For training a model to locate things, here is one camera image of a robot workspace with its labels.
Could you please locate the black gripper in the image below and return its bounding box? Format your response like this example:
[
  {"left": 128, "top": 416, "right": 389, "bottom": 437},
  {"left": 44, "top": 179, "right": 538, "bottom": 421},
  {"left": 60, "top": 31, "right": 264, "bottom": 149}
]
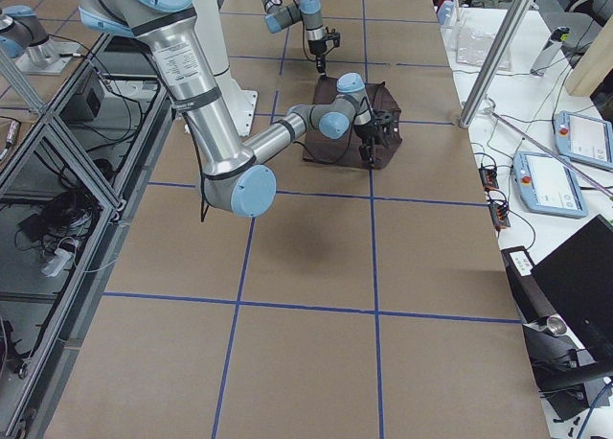
[
  {"left": 307, "top": 39, "right": 328, "bottom": 78},
  {"left": 356, "top": 119, "right": 381, "bottom": 167}
]

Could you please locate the dark brown t-shirt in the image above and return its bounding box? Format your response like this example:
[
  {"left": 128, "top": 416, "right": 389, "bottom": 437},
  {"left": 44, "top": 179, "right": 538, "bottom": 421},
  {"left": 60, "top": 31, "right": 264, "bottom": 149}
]
[{"left": 303, "top": 81, "right": 402, "bottom": 170}]

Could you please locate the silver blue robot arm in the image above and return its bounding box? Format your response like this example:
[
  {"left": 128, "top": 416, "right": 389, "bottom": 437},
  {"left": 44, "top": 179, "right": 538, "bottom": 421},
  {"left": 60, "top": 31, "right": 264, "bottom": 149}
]
[
  {"left": 79, "top": 0, "right": 381, "bottom": 218},
  {"left": 261, "top": 0, "right": 340, "bottom": 78}
]

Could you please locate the orange black connector board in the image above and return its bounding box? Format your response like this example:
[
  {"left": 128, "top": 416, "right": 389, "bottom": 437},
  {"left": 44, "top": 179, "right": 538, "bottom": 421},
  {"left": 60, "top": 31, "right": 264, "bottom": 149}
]
[{"left": 478, "top": 165, "right": 511, "bottom": 232}]

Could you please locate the clear plastic tray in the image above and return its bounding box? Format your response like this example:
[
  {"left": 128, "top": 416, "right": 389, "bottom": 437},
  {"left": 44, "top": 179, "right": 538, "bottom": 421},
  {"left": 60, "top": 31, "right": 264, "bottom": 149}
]
[{"left": 441, "top": 8, "right": 507, "bottom": 73}]

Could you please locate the near blue teach pendant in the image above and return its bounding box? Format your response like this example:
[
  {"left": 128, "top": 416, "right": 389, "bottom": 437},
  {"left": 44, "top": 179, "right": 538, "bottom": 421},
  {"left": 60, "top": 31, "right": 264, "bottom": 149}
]
[{"left": 512, "top": 151, "right": 588, "bottom": 219}]

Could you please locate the blue teach pendant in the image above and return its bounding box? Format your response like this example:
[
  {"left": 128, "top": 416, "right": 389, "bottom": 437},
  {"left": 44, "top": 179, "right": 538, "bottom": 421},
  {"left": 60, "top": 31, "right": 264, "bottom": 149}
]
[
  {"left": 512, "top": 151, "right": 588, "bottom": 219},
  {"left": 554, "top": 111, "right": 612, "bottom": 171}
]

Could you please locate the far blue teach pendant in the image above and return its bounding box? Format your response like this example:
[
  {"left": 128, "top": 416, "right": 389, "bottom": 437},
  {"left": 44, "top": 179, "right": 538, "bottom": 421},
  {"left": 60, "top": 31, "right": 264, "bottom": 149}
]
[{"left": 554, "top": 111, "right": 612, "bottom": 171}]

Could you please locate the black box white label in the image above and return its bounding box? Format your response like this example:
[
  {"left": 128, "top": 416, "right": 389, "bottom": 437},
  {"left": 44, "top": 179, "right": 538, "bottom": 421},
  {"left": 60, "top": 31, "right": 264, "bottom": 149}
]
[{"left": 501, "top": 246, "right": 556, "bottom": 325}]

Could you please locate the grey power adapter box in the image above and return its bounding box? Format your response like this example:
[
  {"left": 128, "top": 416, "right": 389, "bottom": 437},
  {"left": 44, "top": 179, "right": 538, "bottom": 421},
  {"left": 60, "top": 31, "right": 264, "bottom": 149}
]
[{"left": 73, "top": 79, "right": 103, "bottom": 121}]

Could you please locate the wooden board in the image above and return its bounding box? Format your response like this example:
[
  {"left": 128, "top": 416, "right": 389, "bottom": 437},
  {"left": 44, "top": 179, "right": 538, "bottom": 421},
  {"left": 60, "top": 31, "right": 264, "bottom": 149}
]
[{"left": 565, "top": 15, "right": 612, "bottom": 96}]

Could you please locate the black monitor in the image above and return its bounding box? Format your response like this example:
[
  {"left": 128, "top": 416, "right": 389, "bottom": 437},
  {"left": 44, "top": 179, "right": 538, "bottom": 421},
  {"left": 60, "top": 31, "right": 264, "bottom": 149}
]
[{"left": 532, "top": 215, "right": 612, "bottom": 360}]

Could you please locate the silver metal cup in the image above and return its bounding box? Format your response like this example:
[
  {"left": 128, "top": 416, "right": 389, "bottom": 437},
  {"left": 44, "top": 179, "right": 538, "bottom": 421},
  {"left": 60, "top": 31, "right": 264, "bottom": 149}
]
[{"left": 536, "top": 314, "right": 568, "bottom": 337}]

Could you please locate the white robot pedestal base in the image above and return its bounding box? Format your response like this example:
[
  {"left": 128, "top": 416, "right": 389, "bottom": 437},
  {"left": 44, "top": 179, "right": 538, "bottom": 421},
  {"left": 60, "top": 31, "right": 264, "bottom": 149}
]
[{"left": 193, "top": 0, "right": 258, "bottom": 137}]

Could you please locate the aluminium frame post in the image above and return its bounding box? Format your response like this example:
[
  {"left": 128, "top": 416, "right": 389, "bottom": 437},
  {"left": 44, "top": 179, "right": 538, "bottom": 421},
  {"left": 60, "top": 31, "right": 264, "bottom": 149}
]
[{"left": 459, "top": 0, "right": 533, "bottom": 128}]

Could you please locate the aluminium side frame rail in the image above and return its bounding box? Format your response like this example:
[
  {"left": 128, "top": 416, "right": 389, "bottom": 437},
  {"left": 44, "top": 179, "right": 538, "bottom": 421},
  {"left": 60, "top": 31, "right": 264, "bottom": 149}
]
[{"left": 1, "top": 36, "right": 173, "bottom": 438}]

